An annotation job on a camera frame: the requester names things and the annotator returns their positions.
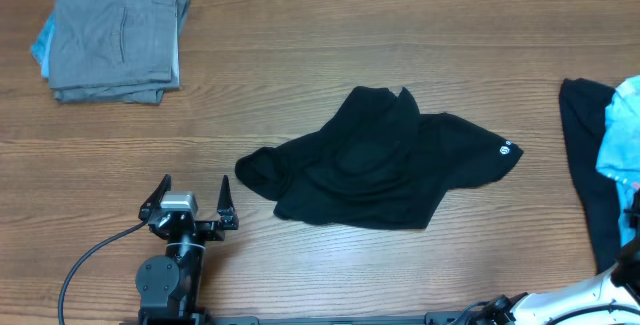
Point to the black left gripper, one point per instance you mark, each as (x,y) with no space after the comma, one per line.
(215,230)

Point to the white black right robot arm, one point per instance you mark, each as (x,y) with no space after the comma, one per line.
(611,297)

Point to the light blue printed shirt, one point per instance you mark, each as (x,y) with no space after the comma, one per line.
(618,157)

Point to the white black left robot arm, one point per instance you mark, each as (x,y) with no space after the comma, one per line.
(169,284)

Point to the folded light blue garment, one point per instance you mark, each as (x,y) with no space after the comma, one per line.
(41,48)

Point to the black t-shirt with logo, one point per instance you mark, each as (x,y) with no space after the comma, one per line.
(378,163)

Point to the black garment at right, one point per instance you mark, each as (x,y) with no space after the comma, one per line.
(582,104)

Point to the folded grey trousers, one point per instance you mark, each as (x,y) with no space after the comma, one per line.
(116,50)

